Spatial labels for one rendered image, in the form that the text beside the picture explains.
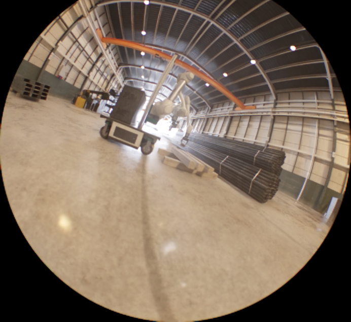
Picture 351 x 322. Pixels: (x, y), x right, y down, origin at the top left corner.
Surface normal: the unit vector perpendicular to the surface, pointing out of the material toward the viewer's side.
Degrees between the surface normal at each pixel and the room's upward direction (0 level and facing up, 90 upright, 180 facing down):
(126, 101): 90
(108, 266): 0
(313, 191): 90
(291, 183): 90
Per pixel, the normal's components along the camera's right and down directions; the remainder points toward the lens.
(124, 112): 0.21, 0.17
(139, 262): 0.39, -0.92
